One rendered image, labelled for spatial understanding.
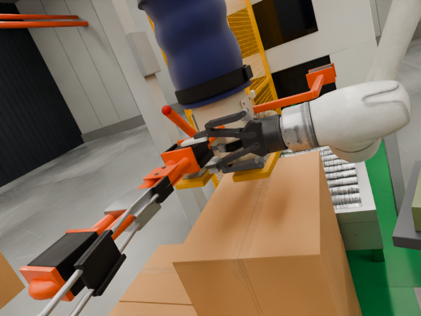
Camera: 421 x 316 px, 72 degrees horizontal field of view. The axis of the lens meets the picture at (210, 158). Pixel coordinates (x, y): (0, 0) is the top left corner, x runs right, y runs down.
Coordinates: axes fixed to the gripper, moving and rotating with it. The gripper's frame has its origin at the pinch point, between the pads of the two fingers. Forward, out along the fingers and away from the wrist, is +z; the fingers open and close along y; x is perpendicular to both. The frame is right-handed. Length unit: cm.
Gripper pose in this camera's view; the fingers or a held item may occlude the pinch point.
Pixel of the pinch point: (198, 152)
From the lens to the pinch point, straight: 67.5
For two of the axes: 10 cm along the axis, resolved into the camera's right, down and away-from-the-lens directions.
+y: 3.5, 8.9, 3.0
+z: -8.8, 2.0, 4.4
